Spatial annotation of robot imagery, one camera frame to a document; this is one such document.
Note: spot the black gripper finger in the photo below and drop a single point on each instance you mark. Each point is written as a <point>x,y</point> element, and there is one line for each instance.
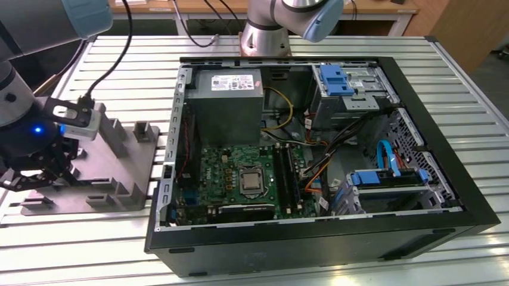
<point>69,169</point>
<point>20,181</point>

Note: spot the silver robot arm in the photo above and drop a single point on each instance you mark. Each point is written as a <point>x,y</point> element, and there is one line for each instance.
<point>24,24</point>

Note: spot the black RAM slot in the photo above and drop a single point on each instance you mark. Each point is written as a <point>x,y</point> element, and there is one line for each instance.
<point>280,175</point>
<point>288,175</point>

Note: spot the grey parts rack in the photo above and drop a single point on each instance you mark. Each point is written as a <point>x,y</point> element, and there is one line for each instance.
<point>119,167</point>

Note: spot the green motherboard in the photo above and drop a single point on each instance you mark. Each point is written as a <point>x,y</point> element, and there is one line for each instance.
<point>216,178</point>

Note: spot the grey power supply unit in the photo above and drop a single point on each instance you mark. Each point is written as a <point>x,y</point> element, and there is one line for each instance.
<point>225,119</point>

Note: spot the silver CPU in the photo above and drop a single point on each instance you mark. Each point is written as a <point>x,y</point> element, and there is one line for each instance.
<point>251,181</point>

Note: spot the black graphics card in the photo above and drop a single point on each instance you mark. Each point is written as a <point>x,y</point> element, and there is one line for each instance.
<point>244,210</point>

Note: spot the wooden desk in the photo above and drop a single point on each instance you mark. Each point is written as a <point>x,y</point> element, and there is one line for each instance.
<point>159,9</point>

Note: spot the black PC case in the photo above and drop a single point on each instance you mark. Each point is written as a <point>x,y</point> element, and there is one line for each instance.
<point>278,247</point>

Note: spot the metal disk bay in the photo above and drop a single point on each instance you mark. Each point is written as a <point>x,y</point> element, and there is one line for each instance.
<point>346,202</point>

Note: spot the blue drive carrier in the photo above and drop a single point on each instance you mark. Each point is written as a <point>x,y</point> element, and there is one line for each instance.
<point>334,80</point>

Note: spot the hard disk in blue carrier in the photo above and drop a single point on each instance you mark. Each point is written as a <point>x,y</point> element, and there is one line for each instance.
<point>366,178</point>

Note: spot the metal drive cage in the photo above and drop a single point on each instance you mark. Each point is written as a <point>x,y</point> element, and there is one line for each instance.
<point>358,104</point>

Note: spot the wooden cabinet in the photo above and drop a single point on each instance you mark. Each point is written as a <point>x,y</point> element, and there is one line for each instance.
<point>469,29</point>

